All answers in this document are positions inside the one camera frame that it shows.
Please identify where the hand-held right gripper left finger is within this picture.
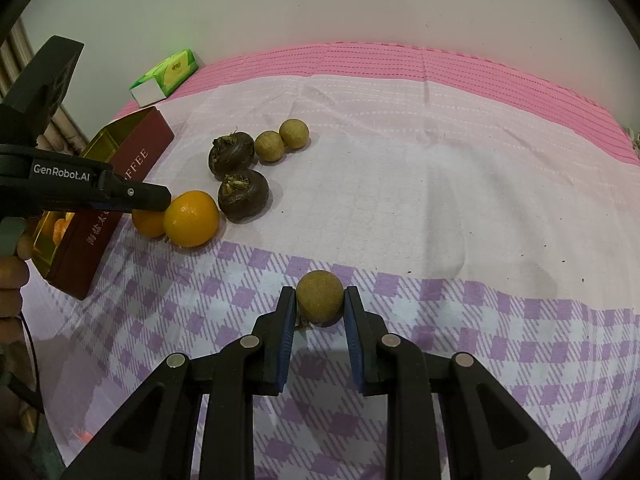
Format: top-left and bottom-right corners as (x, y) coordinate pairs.
(60, 286), (298, 480)

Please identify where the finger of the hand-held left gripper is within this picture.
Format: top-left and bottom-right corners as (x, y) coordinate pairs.
(92, 172), (172, 212)

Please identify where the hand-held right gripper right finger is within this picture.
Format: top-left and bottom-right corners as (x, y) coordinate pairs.
(342, 285), (583, 480)

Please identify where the orange tangerine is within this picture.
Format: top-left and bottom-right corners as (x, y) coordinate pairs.
(51, 212), (76, 243)
(131, 208), (168, 238)

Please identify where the red and gold tin box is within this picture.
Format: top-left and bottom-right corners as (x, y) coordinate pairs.
(31, 107), (176, 302)

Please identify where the tan longan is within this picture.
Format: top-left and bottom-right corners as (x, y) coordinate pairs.
(254, 130), (287, 163)
(278, 118), (310, 150)
(296, 270), (346, 323)

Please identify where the yellowish tangerine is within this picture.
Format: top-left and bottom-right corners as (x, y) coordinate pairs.
(163, 190), (221, 248)

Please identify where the person's left hand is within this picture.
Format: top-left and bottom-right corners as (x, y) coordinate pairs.
(0, 235), (32, 346)

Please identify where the green and white tissue box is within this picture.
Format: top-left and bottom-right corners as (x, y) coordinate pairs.
(129, 48), (201, 108)

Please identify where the pink purple checked bedsheet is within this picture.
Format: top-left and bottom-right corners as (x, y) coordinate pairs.
(20, 42), (640, 480)

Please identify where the bamboo furniture frame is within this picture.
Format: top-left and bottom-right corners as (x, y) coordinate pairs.
(0, 17), (91, 156)

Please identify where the black cable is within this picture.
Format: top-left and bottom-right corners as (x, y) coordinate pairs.
(5, 310), (48, 416)

